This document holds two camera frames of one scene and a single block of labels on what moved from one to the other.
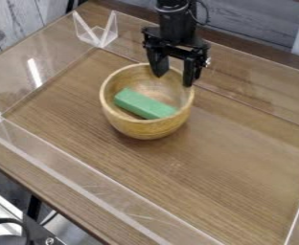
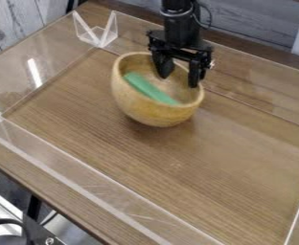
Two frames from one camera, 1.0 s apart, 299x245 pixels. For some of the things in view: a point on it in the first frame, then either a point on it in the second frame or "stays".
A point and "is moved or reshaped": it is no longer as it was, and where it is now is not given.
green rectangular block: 142,105 -> 150,90
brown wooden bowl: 164,88 is moved or reshaped
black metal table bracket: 35,233 stays
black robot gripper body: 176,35 stays
